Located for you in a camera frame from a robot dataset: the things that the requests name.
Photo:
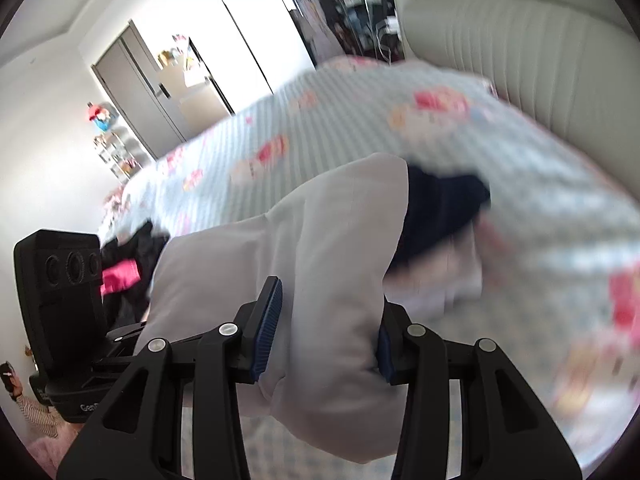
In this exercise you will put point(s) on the black garment pile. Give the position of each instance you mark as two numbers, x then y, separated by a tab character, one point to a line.
144	246

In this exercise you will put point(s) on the white folded clothes stack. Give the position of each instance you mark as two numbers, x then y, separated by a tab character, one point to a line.
430	284

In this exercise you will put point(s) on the blue checkered cartoon blanket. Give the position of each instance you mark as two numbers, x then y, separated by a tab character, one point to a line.
549	267

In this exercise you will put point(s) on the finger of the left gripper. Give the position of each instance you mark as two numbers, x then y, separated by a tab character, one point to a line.
125	333

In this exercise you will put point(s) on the white shelf with trinkets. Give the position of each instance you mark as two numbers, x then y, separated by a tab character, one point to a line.
112	150

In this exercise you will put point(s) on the white wardrobe door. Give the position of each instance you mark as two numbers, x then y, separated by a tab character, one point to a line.
166	98

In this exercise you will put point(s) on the light grey navy-trimmed t-shirt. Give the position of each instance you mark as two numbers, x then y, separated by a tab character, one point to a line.
330	242

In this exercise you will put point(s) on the navy folded garment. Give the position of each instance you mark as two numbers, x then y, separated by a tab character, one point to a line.
438	208

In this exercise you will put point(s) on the pink garment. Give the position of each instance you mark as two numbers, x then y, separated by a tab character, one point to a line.
119	277

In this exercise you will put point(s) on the dark clothes rack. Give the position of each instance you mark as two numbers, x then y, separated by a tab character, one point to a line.
332	28

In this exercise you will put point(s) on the grey padded headboard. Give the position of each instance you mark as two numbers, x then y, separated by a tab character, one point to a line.
571	65

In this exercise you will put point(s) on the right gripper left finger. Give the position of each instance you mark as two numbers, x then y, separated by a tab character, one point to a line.
135	432

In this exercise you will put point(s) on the red blue plush toy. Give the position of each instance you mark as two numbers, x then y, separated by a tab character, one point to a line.
103	115

